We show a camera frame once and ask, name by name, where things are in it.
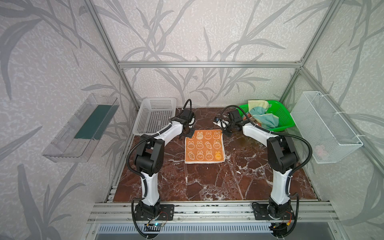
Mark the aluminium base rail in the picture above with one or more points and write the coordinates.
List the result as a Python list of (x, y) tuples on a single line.
[(205, 217)]

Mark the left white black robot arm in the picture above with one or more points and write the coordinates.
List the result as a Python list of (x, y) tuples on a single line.
[(149, 160)]

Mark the clear acrylic wall shelf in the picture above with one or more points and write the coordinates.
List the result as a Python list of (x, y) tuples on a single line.
[(78, 139)]

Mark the orange bunny pattern towel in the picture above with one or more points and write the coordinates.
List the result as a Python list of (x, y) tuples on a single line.
[(205, 147)]

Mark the green plastic basket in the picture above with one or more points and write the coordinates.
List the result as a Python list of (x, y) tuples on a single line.
[(279, 110)]

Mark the white wire mesh basket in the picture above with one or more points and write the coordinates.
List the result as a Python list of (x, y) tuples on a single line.
[(321, 124)]

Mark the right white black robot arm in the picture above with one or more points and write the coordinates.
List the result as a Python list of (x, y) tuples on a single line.
[(282, 158)]

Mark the white plastic basket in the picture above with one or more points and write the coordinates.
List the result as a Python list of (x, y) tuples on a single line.
[(154, 115)]

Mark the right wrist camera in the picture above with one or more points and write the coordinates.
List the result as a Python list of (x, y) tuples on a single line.
[(221, 123)]

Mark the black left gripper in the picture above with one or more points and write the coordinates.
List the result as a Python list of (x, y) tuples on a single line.
[(188, 127)]

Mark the pink object in wire basket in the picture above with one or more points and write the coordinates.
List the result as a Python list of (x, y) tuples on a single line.
[(321, 152)]

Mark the blue yellow towel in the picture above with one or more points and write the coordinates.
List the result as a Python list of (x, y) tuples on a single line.
[(258, 110)]

